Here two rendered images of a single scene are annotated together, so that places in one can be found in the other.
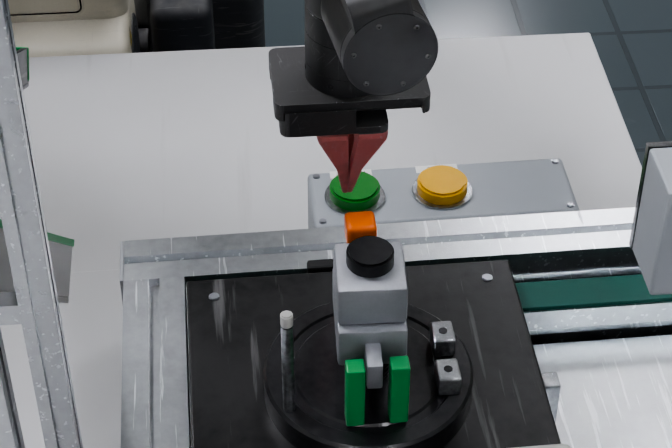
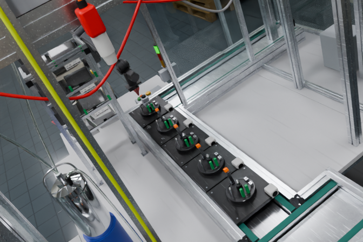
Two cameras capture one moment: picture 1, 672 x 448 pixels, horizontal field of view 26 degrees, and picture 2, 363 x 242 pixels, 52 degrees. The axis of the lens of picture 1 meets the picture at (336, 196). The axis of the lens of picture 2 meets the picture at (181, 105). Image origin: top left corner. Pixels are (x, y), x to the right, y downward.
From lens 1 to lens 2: 1.56 m
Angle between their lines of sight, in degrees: 11
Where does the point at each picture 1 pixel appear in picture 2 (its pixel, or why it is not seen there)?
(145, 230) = not seen: hidden behind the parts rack
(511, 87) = (151, 84)
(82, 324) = (120, 127)
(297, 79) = (128, 86)
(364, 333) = (146, 102)
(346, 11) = (129, 76)
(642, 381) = (175, 98)
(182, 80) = not seen: hidden behind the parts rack
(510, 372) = (162, 102)
